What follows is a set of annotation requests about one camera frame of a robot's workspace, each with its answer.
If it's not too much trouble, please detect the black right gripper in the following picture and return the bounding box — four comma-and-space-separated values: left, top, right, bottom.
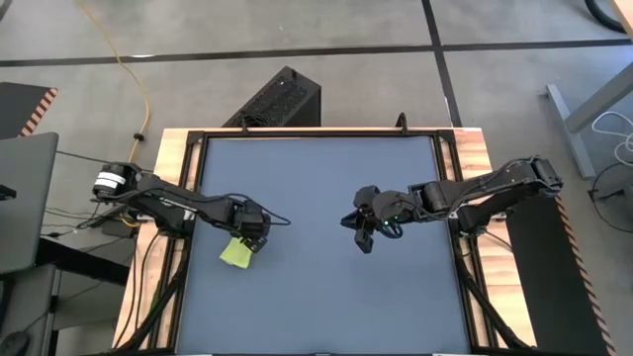
340, 185, 414, 255

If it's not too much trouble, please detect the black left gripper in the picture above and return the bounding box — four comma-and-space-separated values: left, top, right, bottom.
230, 204, 272, 254

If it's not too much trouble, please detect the lime green towel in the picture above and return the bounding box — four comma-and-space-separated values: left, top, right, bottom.
219, 235, 254, 271

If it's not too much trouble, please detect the light wooden table board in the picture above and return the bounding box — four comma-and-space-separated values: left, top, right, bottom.
112, 127, 539, 353

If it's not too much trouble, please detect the black computer tower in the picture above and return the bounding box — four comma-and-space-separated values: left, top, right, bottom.
222, 65, 322, 129

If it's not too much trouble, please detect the black side desk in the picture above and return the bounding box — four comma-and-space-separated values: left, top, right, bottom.
37, 235, 133, 288

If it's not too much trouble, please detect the long black hazard-striped mat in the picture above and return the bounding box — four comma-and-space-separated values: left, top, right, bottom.
497, 190, 617, 356

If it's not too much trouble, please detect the grey monitor back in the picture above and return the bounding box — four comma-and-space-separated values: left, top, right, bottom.
0, 132, 59, 276

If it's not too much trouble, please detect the grey side desk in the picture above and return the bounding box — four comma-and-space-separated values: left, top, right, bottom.
0, 264, 63, 356

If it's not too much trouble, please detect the grey metal desk leg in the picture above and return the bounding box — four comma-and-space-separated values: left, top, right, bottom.
545, 61, 633, 180

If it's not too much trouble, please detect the black computer mouse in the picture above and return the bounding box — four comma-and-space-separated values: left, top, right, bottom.
0, 330, 31, 356

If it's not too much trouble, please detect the small black hazard-striped mat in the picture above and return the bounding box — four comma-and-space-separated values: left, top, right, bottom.
0, 82, 59, 140

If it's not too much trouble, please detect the wooden desk corner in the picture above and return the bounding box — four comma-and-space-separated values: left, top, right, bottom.
610, 0, 633, 37

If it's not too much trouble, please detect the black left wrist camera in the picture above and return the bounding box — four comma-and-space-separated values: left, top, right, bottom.
235, 210, 266, 236

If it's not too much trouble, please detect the black table frame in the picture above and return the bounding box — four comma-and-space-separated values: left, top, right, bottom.
165, 129, 496, 356

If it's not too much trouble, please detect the black cable bundle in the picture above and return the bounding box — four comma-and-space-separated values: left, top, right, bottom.
116, 231, 192, 353

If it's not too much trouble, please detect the black cable conduit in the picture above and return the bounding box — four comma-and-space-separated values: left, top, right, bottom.
452, 246, 533, 353

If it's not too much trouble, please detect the yellow cable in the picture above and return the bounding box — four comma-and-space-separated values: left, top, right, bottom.
76, 0, 151, 165

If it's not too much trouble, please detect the thin black floor cable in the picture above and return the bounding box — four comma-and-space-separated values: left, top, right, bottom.
588, 161, 633, 234

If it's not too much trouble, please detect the white cable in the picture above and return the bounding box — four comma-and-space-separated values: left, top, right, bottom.
590, 111, 633, 167

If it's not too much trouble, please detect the thick black hose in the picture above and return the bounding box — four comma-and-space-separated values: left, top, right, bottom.
583, 0, 628, 35

